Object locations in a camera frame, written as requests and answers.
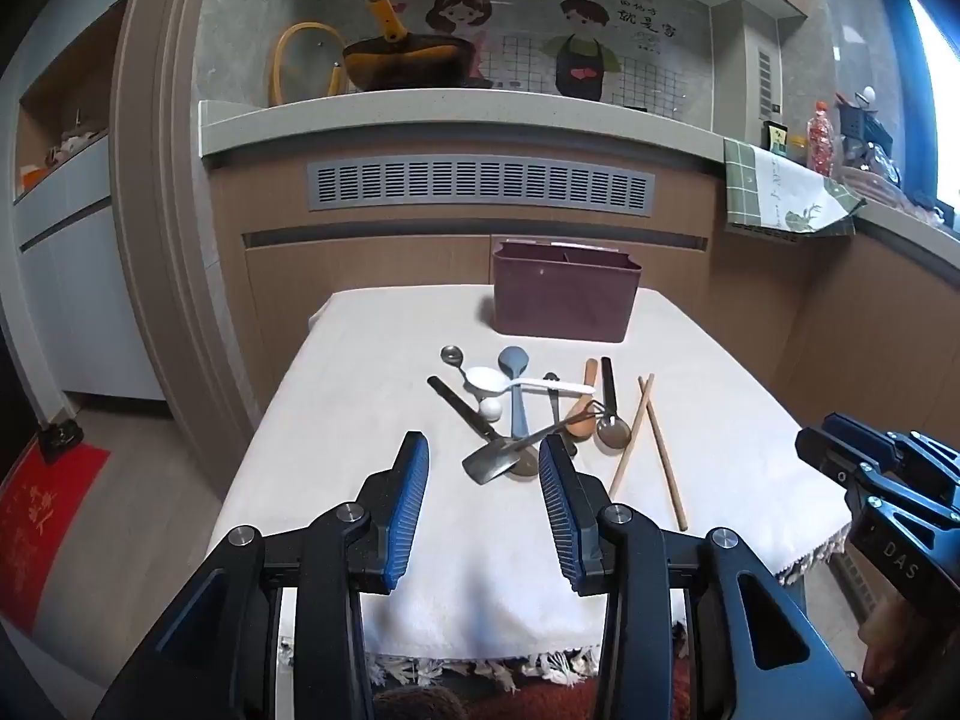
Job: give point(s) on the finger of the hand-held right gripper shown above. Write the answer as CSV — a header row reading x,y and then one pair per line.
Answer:
x,y
851,433
821,451

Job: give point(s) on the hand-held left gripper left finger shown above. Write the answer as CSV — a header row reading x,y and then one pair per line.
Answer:
x,y
405,514

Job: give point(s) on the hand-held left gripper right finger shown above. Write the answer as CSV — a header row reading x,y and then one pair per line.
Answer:
x,y
561,514

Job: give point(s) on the wooden chopstick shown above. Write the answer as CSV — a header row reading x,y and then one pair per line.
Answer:
x,y
664,459
634,433

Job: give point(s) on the white plastic spoon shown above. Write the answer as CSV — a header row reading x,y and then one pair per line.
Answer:
x,y
487,380

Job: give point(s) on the blue-grey plastic spoon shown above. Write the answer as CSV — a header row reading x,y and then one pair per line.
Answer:
x,y
514,364

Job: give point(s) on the maroon plastic utensil holder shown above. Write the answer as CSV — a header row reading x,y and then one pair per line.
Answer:
x,y
562,292

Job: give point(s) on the person's right hand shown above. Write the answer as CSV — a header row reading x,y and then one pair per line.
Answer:
x,y
879,649

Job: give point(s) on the wooden spoon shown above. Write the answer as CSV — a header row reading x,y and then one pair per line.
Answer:
x,y
582,421

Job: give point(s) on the dark grey metal spoon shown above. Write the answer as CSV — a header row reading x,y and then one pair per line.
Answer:
x,y
553,397

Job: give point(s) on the white fringed tablecloth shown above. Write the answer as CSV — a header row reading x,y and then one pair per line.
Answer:
x,y
360,405

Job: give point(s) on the small dark metal spoon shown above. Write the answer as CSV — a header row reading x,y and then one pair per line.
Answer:
x,y
452,353

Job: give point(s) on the pink striped cloth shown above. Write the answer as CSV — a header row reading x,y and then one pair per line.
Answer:
x,y
874,184

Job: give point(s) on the green checked towel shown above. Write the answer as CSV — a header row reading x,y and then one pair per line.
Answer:
x,y
780,187

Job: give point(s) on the wooden kitchen cabinet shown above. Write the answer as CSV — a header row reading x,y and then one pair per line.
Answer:
x,y
360,255

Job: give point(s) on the red filled plastic bottle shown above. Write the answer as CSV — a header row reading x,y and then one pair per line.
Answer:
x,y
821,139

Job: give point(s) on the small dark box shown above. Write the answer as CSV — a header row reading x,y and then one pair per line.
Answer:
x,y
774,136

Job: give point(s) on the black basket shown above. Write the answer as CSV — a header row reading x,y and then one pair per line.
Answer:
x,y
862,124

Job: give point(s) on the grey vent grille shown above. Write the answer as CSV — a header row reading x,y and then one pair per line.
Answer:
x,y
480,184

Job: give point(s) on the window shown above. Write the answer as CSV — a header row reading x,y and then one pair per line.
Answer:
x,y
934,90

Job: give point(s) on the black object on floor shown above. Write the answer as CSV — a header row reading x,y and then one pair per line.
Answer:
x,y
60,441

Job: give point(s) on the red floor mat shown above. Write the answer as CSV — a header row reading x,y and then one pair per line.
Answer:
x,y
45,525

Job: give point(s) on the kitchen counter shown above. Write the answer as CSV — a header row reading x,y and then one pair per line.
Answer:
x,y
450,124

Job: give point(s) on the white storage cabinet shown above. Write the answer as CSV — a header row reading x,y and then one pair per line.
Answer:
x,y
75,277

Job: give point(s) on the glass lid with yellow rim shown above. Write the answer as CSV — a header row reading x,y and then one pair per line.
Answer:
x,y
281,52

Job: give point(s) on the cartoon wall sticker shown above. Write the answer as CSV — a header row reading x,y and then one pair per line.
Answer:
x,y
577,45

